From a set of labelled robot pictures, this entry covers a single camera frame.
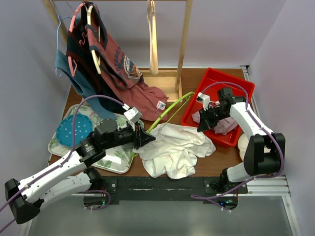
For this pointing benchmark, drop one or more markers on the floral serving tray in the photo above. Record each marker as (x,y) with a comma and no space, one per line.
(117,159)

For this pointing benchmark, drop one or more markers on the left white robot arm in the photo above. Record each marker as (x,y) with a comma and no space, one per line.
(73,172)

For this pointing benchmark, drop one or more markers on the wooden clothes rack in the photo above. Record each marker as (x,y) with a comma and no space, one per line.
(169,80)

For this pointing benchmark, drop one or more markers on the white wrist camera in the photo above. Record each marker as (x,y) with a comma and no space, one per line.
(131,113)
(204,100)

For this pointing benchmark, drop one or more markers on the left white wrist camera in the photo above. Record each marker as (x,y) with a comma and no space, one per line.
(131,113)

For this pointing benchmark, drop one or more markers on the red plastic bin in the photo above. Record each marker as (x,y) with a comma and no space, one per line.
(211,76)

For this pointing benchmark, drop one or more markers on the green plastic hanger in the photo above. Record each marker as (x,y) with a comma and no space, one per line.
(163,110)

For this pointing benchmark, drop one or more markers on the pink crumpled garment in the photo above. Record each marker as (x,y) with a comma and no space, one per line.
(223,126)

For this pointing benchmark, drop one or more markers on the white tank top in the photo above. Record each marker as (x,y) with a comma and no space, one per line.
(175,151)

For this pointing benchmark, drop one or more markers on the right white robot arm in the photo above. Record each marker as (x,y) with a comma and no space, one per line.
(264,154)

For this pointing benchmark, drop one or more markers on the cream divided plate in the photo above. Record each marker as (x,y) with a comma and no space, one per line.
(242,145)

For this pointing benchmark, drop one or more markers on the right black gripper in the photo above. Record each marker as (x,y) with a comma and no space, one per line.
(205,122)

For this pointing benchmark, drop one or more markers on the teal tank top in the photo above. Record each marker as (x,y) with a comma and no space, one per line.
(86,93)

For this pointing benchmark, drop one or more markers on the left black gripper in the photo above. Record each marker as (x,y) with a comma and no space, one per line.
(141,138)

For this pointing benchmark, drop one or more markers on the navy maroon tank top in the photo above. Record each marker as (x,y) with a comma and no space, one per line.
(101,60)

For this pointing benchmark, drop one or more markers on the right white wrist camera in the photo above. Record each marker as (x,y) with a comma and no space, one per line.
(204,100)

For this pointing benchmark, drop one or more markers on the red graphic tank top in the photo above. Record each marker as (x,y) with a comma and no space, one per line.
(137,91)

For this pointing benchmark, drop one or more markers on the wooden hanger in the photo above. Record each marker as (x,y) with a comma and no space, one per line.
(151,19)

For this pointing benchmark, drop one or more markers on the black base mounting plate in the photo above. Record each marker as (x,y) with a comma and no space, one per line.
(162,188)

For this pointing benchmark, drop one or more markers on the pink hanger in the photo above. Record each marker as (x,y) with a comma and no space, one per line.
(72,64)

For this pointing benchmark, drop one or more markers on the blue dotted plate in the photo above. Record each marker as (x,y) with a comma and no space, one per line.
(73,130)

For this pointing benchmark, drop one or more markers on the light blue wire hanger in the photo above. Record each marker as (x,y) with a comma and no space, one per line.
(60,62)

